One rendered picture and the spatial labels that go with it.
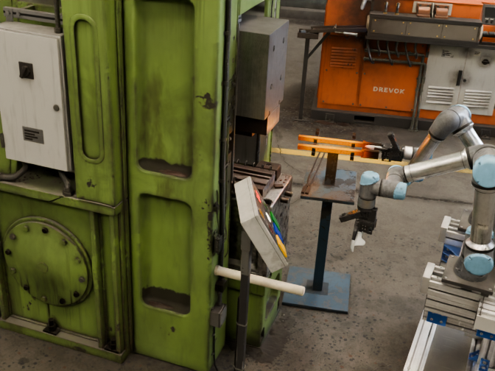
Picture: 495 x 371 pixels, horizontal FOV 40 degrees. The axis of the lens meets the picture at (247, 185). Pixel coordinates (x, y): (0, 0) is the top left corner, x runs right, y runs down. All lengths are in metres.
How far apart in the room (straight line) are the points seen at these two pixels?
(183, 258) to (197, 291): 0.18
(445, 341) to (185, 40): 2.06
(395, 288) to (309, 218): 0.97
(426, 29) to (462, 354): 3.57
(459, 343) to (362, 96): 3.58
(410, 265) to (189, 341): 1.78
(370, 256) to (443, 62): 2.64
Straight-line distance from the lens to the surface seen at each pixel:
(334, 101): 6.87
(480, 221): 2.91
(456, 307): 3.28
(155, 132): 3.13
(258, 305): 3.67
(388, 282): 4.51
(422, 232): 5.13
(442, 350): 3.74
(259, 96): 3.09
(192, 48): 2.92
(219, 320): 3.45
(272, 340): 3.91
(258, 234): 2.72
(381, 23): 6.50
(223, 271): 3.32
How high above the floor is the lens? 2.54
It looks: 28 degrees down
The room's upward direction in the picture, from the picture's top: 3 degrees clockwise
